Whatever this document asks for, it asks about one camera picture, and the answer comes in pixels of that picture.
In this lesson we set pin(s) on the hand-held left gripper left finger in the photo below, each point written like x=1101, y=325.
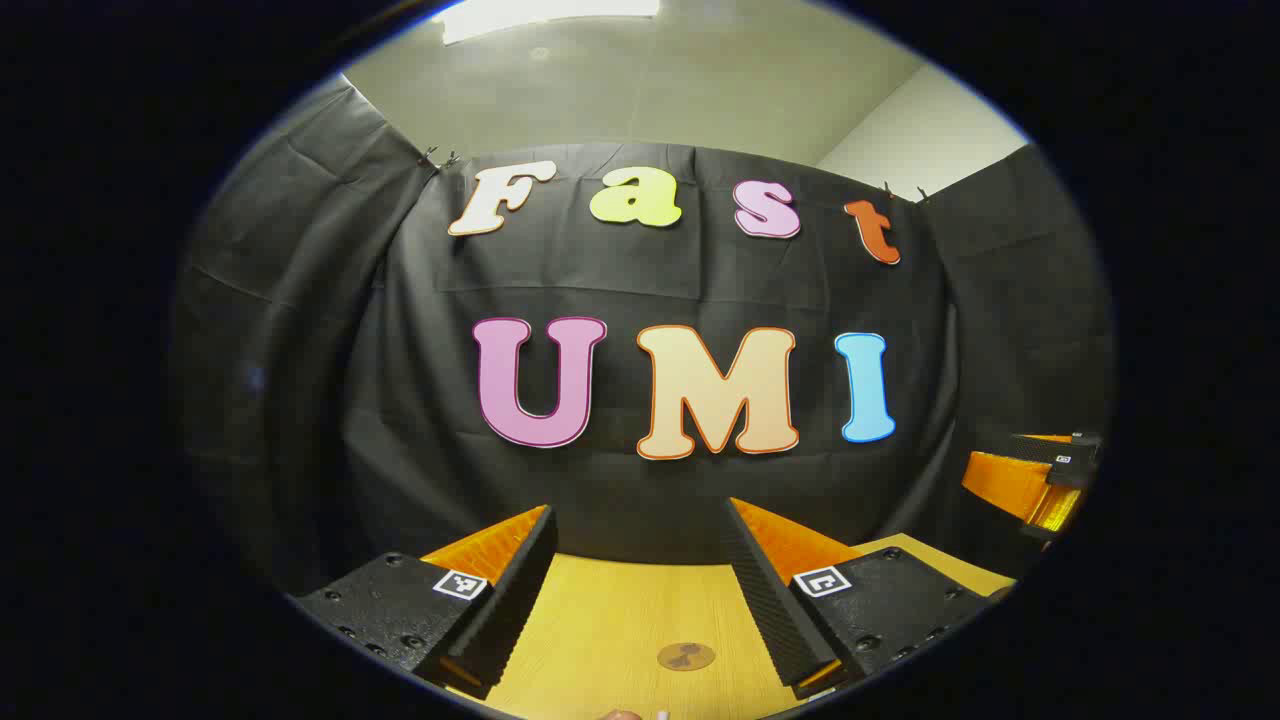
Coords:
x=505, y=600

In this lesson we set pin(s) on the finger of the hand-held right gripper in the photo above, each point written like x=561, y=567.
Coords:
x=1010, y=485

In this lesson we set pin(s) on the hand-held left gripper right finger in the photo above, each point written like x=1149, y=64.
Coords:
x=775, y=600

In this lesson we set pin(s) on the round wooden coaster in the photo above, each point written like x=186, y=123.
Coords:
x=686, y=656

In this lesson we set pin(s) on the wooden desktop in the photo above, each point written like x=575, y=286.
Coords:
x=620, y=620

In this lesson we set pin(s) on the black backdrop cloth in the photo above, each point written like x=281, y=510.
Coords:
x=620, y=280

